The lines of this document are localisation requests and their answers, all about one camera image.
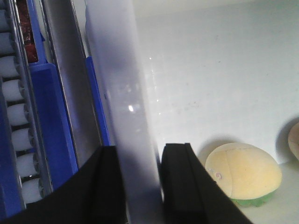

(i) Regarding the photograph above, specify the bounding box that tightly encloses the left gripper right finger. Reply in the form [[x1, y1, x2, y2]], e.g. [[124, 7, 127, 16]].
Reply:
[[161, 143, 251, 224]]

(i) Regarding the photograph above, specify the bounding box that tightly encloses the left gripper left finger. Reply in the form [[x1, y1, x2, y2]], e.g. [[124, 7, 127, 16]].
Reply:
[[2, 146, 127, 224]]

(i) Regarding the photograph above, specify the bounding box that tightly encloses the cream yellow bun toy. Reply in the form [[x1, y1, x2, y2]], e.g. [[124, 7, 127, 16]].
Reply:
[[205, 142, 282, 207]]

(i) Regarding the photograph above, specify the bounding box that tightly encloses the pink bun toy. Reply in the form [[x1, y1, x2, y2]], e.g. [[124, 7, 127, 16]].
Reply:
[[288, 123, 299, 160]]

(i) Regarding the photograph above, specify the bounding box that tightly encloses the white plastic Totelife tote box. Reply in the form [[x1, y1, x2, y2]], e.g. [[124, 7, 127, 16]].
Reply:
[[85, 0, 299, 224]]

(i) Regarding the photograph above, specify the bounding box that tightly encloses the blue bin upper left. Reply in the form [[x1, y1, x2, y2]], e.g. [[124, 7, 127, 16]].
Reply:
[[26, 0, 78, 189]]

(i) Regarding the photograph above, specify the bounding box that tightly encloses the left white roller track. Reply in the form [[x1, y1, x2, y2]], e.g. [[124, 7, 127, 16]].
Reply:
[[0, 0, 53, 209]]

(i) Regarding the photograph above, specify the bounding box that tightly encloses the metal shelf divider rail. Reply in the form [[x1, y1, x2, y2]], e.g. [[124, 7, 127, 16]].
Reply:
[[41, 0, 101, 167]]

